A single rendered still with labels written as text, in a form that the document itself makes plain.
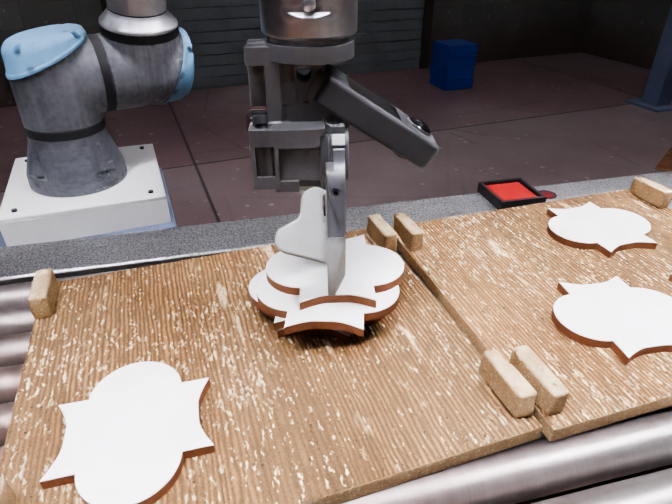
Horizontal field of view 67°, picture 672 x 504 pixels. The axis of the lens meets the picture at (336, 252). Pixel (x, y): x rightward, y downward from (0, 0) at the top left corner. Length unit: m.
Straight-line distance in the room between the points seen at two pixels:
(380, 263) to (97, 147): 0.54
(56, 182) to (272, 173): 0.52
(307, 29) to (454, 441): 0.33
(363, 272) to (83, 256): 0.39
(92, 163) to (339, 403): 0.60
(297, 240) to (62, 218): 0.51
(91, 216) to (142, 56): 0.26
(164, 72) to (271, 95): 0.48
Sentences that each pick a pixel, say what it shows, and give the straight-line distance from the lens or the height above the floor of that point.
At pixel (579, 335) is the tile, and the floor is 0.94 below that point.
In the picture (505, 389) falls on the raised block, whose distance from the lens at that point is 0.46.
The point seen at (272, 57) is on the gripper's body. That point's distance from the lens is 0.42.
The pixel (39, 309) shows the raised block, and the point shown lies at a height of 0.95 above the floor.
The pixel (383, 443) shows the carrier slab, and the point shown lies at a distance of 0.43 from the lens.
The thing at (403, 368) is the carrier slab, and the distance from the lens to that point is 0.48.
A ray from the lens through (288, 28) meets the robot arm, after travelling 0.40.
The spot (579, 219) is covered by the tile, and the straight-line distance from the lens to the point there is 0.76.
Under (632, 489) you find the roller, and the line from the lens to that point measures 0.48.
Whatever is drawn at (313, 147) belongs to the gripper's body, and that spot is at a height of 1.13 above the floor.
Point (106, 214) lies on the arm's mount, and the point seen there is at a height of 0.90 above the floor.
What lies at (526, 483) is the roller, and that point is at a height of 0.91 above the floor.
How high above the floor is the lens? 1.28
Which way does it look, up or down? 32 degrees down
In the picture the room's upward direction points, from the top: straight up
